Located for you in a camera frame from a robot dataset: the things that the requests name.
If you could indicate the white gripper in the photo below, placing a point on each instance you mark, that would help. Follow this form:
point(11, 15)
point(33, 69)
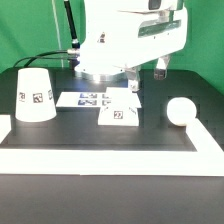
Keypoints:
point(142, 38)

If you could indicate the white lamp base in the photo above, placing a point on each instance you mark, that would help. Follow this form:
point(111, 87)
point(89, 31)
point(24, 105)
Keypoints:
point(122, 109)

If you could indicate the white lamp bulb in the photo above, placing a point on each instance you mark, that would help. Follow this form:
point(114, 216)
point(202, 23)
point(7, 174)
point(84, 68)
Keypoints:
point(181, 111)

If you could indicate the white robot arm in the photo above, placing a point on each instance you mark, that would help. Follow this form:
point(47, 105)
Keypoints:
point(96, 53)

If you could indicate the white lamp shade cone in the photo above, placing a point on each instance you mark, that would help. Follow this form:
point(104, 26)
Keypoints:
point(34, 99)

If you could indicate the white marker sheet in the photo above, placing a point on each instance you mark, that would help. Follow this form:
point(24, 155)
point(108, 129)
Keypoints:
point(82, 99)

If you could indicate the white U-shaped frame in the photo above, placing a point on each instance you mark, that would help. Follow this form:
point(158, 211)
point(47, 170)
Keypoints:
point(201, 161)

